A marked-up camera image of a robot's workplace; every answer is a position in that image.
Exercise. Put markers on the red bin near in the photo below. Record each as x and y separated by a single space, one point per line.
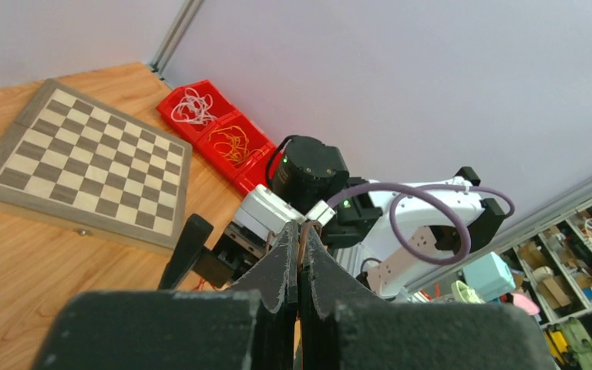
253 170

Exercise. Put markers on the corner frame post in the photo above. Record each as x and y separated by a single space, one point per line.
174 35

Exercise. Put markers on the red bin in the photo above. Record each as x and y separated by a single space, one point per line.
253 170
193 109
230 142

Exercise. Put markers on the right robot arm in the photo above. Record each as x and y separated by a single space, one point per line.
387 235

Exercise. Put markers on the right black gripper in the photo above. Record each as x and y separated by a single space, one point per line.
237 250

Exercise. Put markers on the red bin middle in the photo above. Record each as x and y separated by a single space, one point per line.
230 142

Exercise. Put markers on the metal storage shelf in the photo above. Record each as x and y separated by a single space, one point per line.
553 265

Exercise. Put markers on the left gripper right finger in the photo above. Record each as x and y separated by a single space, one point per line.
345 326

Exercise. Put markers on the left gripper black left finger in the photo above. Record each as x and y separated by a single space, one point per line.
249 325

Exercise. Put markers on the red bin far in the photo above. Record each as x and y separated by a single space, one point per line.
193 109

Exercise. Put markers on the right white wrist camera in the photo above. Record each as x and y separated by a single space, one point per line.
262 211

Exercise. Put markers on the green suitcase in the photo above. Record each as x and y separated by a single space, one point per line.
569 344

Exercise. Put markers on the checkered chessboard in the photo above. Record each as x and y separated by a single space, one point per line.
71 160

